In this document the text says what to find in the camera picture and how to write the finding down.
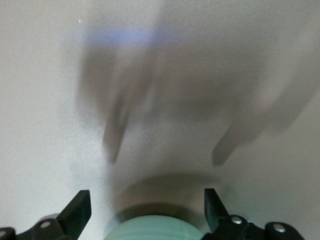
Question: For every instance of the pale green bowl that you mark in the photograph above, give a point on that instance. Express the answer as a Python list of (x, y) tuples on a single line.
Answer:
[(155, 230)]

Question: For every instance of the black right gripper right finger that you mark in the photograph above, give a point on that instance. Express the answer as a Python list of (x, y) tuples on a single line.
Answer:
[(215, 212)]

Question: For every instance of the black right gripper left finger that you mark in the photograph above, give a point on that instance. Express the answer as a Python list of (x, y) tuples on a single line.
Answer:
[(75, 212)]

